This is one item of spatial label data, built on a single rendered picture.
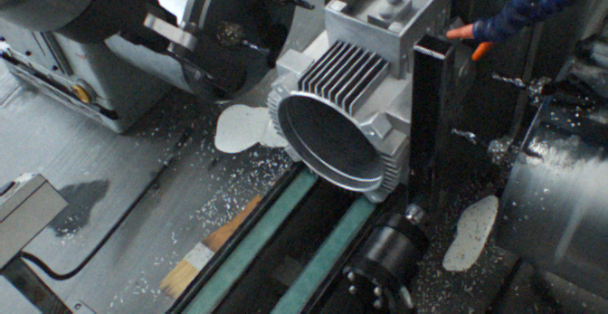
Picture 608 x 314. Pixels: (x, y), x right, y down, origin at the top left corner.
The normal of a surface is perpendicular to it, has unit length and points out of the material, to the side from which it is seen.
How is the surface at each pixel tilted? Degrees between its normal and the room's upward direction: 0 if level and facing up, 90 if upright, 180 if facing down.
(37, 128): 0
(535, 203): 66
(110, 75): 90
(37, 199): 54
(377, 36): 90
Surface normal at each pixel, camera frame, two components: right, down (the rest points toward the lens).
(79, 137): -0.11, -0.63
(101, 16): 0.56, 0.72
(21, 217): 0.59, -0.04
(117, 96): 0.81, 0.40
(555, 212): -0.57, 0.35
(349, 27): -0.59, 0.66
